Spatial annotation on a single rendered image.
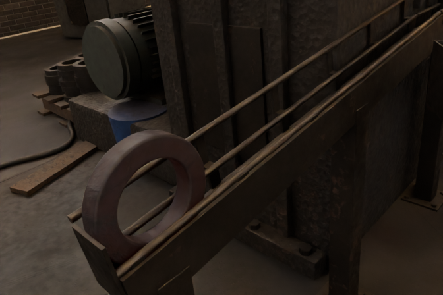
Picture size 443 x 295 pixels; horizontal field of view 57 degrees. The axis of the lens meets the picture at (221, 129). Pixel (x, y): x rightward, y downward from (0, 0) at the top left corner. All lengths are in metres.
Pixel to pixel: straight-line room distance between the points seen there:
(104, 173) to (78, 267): 1.04
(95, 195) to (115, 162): 0.04
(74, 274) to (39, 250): 0.22
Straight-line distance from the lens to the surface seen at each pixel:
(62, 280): 1.51
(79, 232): 0.55
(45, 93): 3.00
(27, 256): 1.67
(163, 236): 0.57
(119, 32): 1.90
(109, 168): 0.50
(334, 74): 0.96
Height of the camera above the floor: 0.94
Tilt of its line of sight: 24 degrees down
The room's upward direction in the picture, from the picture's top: 6 degrees counter-clockwise
